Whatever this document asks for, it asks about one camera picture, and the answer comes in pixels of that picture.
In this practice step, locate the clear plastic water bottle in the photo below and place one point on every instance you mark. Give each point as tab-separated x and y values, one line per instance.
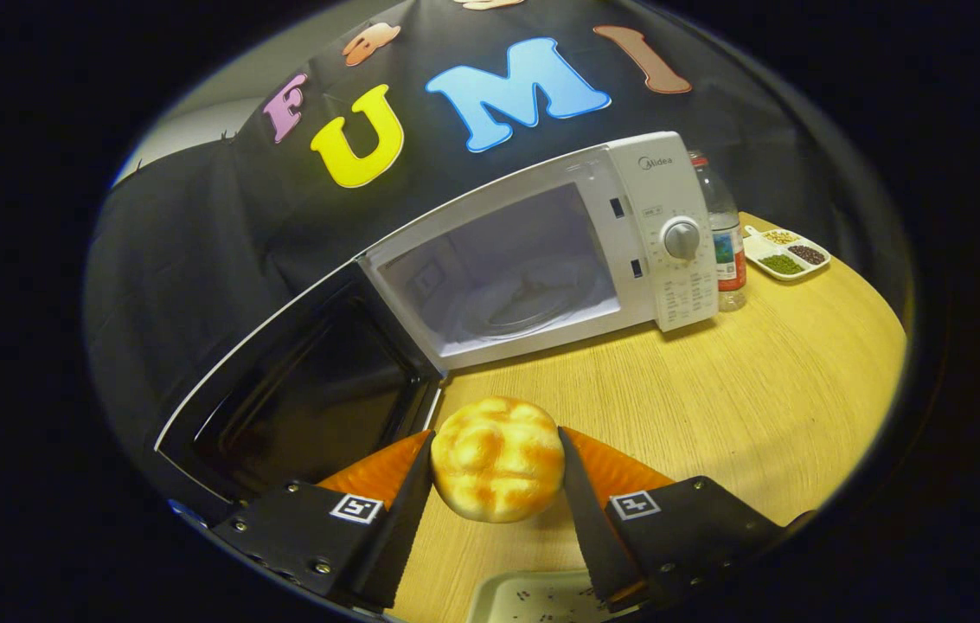
725	251

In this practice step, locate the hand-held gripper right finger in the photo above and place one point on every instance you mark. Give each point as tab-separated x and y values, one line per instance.
585	528

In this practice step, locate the white microwave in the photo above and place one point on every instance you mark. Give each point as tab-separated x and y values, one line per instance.
671	182

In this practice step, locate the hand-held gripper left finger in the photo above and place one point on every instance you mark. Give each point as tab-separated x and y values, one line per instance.
399	536

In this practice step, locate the pale green tray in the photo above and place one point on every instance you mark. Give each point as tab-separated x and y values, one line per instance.
524	597

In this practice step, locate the black backdrop cloth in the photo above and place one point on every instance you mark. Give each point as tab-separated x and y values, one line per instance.
187	225

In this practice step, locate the white divided dish of beans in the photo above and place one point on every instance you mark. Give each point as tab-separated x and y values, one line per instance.
784	260

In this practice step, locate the golden bread bun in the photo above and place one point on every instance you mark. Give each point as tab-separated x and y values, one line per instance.
496	459

